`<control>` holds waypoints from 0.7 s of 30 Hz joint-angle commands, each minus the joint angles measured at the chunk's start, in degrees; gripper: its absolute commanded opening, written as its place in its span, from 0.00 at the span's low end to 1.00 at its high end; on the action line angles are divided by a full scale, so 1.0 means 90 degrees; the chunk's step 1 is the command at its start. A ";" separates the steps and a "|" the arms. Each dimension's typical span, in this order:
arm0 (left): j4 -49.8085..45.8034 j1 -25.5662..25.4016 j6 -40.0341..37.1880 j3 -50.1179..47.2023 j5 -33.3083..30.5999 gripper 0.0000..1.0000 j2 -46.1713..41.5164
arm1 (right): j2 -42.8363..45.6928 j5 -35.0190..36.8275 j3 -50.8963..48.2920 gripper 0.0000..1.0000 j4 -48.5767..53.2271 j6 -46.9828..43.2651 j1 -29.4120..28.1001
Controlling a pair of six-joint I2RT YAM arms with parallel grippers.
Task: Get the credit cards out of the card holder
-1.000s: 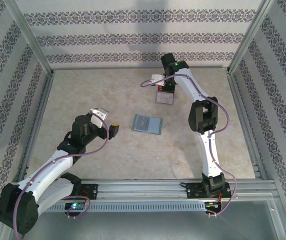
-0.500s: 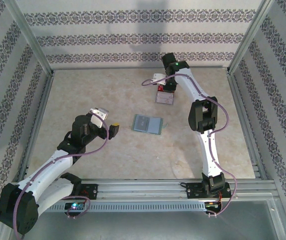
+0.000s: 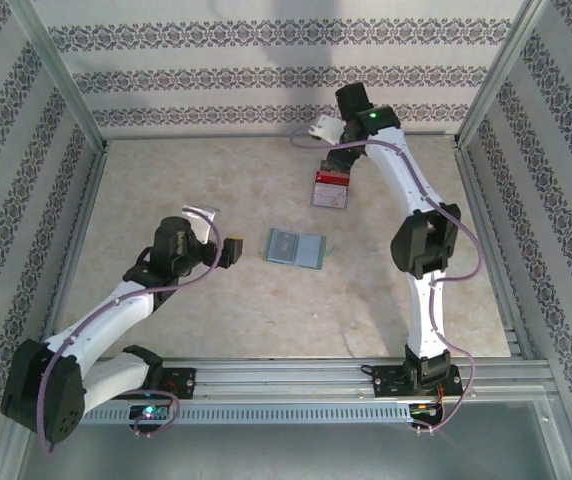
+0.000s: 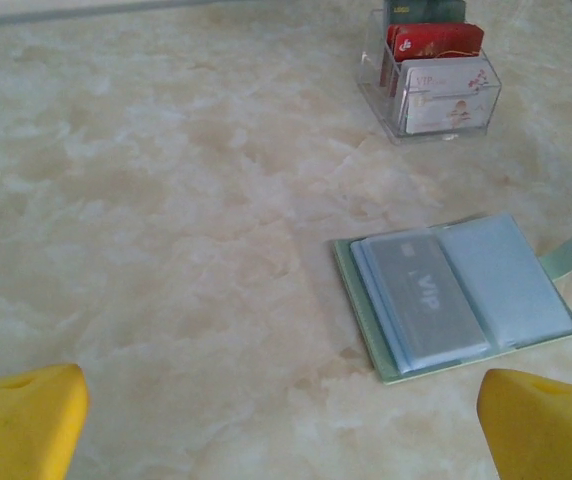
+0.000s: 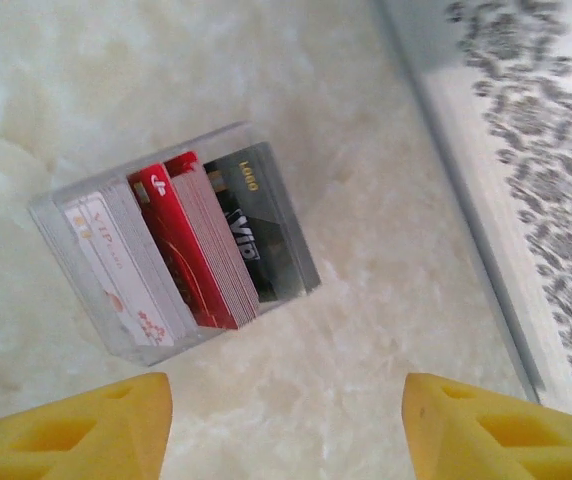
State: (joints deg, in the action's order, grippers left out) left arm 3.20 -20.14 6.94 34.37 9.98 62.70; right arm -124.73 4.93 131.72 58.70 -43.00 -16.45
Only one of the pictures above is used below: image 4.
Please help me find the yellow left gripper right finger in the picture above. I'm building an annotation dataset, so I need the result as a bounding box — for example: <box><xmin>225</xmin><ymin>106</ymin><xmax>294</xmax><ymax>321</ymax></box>
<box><xmin>476</xmin><ymin>368</ymin><xmax>572</xmax><ymax>480</ymax></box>

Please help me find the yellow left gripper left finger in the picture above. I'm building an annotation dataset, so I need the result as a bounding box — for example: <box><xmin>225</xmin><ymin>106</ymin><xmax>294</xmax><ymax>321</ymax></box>
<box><xmin>0</xmin><ymin>363</ymin><xmax>91</xmax><ymax>480</ymax></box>

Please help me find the mint green card holder wallet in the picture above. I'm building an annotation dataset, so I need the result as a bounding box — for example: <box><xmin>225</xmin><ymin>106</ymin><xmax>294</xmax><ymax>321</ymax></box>
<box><xmin>328</xmin><ymin>209</ymin><xmax>572</xmax><ymax>386</ymax></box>

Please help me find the grey VIP card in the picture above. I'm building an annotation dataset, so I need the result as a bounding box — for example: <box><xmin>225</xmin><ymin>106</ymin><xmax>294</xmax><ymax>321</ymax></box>
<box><xmin>365</xmin><ymin>234</ymin><xmax>491</xmax><ymax>366</ymax></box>

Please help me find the white VIP card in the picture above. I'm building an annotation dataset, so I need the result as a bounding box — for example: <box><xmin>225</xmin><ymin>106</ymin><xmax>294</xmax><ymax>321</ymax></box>
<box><xmin>398</xmin><ymin>55</ymin><xmax>497</xmax><ymax>135</ymax></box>

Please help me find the clear acrylic card stand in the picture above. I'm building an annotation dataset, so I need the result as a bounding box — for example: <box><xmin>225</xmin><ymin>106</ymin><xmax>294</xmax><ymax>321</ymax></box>
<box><xmin>355</xmin><ymin>0</ymin><xmax>503</xmax><ymax>146</ymax></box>

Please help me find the red plastic card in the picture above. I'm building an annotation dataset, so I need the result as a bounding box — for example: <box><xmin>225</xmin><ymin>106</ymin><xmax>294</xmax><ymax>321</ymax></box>
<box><xmin>384</xmin><ymin>22</ymin><xmax>486</xmax><ymax>99</ymax></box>

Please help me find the dark green plastic card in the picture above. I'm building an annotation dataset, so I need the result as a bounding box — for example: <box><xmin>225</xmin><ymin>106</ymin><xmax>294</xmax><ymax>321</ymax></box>
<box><xmin>383</xmin><ymin>0</ymin><xmax>467</xmax><ymax>25</ymax></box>

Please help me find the aluminium back table rail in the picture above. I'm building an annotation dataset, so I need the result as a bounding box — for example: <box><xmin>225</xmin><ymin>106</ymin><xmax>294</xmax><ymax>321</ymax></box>
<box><xmin>0</xmin><ymin>0</ymin><xmax>205</xmax><ymax>27</ymax></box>

